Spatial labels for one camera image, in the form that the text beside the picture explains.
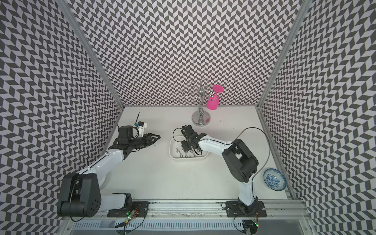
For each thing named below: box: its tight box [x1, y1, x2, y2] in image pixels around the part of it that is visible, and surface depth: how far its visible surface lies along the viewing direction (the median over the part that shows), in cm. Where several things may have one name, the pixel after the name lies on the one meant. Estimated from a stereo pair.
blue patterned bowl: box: [263, 167, 287, 192], surface depth 82 cm
